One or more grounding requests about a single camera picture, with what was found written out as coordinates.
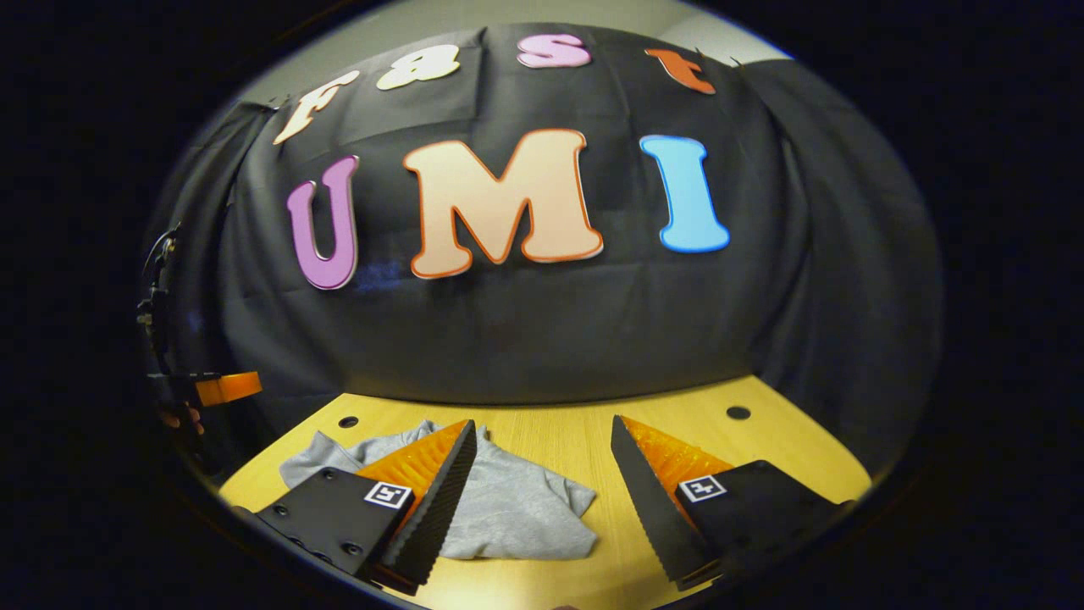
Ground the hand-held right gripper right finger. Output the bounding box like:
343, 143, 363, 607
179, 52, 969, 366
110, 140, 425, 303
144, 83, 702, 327
610, 414, 856, 592

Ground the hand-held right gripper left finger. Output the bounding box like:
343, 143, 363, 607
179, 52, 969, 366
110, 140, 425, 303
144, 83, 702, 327
254, 419, 478, 596

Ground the grey sweatshirt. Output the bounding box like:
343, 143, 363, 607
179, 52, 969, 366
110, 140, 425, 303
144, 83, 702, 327
279, 419, 599, 562

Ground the black backdrop cloth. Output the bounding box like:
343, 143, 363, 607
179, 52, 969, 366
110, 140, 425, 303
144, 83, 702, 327
140, 21, 945, 475

